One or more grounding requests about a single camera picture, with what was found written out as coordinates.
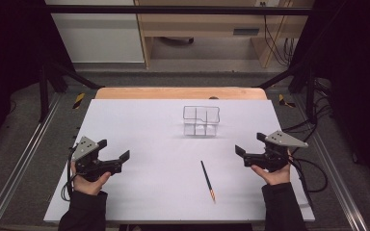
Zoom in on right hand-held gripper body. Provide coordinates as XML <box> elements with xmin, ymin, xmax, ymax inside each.
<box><xmin>262</xmin><ymin>129</ymin><xmax>309</xmax><ymax>173</ymax></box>

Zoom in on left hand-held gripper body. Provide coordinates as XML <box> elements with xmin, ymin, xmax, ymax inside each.
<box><xmin>71</xmin><ymin>136</ymin><xmax>123</xmax><ymax>183</ymax></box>

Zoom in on black gold makeup brush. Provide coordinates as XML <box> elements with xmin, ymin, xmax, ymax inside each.
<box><xmin>199</xmin><ymin>160</ymin><xmax>217</xmax><ymax>204</ymax></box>

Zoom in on clear acrylic organizer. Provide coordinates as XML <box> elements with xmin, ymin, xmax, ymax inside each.
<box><xmin>182</xmin><ymin>105</ymin><xmax>222</xmax><ymax>138</ymax></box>

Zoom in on person's left hand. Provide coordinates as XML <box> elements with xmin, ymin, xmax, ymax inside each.
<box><xmin>70</xmin><ymin>161</ymin><xmax>112</xmax><ymax>196</ymax></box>

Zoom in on person's right hand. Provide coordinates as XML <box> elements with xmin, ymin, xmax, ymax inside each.
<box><xmin>250</xmin><ymin>149</ymin><xmax>294</xmax><ymax>187</ymax></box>

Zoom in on white board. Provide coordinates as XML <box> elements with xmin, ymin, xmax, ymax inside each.
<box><xmin>42</xmin><ymin>98</ymin><xmax>316</xmax><ymax>224</ymax></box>

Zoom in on yellow black tape marker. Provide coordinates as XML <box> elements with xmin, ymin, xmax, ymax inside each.
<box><xmin>277</xmin><ymin>93</ymin><xmax>297</xmax><ymax>109</ymax></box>
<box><xmin>72</xmin><ymin>92</ymin><xmax>87</xmax><ymax>111</ymax></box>

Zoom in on black metal stand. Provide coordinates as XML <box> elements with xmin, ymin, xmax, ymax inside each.
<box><xmin>255</xmin><ymin>60</ymin><xmax>318</xmax><ymax>125</ymax></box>
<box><xmin>38</xmin><ymin>60</ymin><xmax>106</xmax><ymax>123</ymax></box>

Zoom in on wooden table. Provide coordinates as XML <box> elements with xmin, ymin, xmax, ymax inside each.
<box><xmin>94</xmin><ymin>86</ymin><xmax>269</xmax><ymax>101</ymax></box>

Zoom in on white cabinet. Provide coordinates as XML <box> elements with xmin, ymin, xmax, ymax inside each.
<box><xmin>44</xmin><ymin>0</ymin><xmax>145</xmax><ymax>64</ymax></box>

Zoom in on black curtain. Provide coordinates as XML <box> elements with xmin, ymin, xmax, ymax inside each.
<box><xmin>0</xmin><ymin>0</ymin><xmax>76</xmax><ymax>158</ymax></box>
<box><xmin>290</xmin><ymin>0</ymin><xmax>370</xmax><ymax>196</ymax></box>

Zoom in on light wooden desk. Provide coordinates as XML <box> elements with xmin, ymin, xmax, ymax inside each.
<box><xmin>133</xmin><ymin>0</ymin><xmax>316</xmax><ymax>69</ymax></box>

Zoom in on left hand-held gripper cable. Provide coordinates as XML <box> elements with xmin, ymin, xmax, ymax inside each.
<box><xmin>60</xmin><ymin>144</ymin><xmax>79</xmax><ymax>203</ymax></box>

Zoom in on hand-held gripper cable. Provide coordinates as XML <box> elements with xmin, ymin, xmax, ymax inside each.
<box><xmin>60</xmin><ymin>144</ymin><xmax>79</xmax><ymax>203</ymax></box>
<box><xmin>287</xmin><ymin>156</ymin><xmax>330</xmax><ymax>208</ymax></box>

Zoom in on right hand-held gripper cable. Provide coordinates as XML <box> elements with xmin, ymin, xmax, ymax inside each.
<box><xmin>287</xmin><ymin>156</ymin><xmax>330</xmax><ymax>208</ymax></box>

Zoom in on black floor cables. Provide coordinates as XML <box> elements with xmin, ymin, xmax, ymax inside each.
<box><xmin>281</xmin><ymin>78</ymin><xmax>335</xmax><ymax>133</ymax></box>

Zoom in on aluminium rail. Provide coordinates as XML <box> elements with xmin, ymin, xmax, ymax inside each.
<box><xmin>0</xmin><ymin>92</ymin><xmax>63</xmax><ymax>231</ymax></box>
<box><xmin>292</xmin><ymin>95</ymin><xmax>370</xmax><ymax>231</ymax></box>

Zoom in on black hanging cables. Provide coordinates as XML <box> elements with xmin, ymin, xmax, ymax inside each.
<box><xmin>259</xmin><ymin>1</ymin><xmax>298</xmax><ymax>67</ymax></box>

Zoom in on black horizontal frame bar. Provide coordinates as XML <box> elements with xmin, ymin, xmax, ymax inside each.
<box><xmin>43</xmin><ymin>4</ymin><xmax>313</xmax><ymax>15</ymax></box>

